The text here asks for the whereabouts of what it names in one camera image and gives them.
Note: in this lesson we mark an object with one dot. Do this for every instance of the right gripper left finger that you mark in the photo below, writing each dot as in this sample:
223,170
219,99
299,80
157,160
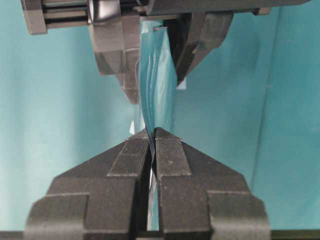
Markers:
104,198

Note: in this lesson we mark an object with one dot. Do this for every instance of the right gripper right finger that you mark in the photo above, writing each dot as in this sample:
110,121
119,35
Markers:
201,198

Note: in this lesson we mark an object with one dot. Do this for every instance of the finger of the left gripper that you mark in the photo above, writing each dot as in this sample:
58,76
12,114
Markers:
193,36

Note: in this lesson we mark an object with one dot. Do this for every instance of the small white tape piece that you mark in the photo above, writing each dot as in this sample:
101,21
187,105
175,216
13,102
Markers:
183,85

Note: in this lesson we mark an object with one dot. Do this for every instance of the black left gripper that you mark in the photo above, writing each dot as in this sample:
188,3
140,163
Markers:
116,42

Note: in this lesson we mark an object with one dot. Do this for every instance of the silver zip bag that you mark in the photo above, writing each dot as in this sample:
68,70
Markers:
157,82

